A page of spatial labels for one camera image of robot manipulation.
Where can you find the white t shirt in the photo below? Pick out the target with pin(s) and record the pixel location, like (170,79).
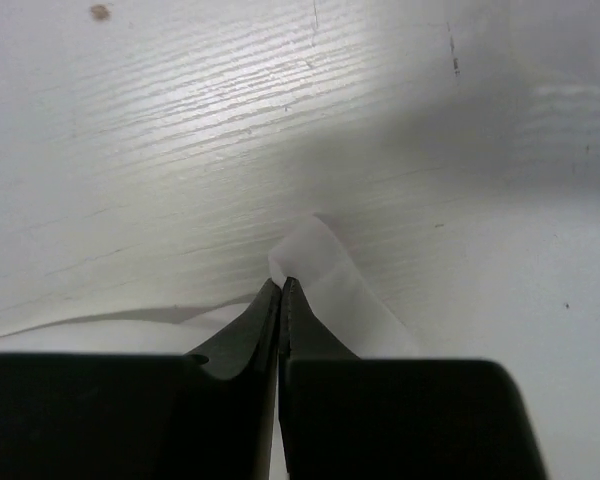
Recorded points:
(311,253)

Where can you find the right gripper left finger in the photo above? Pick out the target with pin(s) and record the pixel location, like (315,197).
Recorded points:
(117,400)

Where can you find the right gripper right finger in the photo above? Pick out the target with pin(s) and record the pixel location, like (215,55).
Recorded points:
(345,417)

